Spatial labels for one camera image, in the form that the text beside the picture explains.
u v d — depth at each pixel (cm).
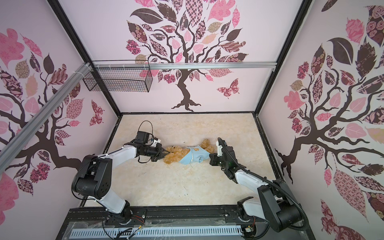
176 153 85
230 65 190
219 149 80
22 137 54
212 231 70
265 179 48
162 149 83
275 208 42
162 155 82
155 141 90
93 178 46
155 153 80
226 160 69
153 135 80
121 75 95
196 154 87
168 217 76
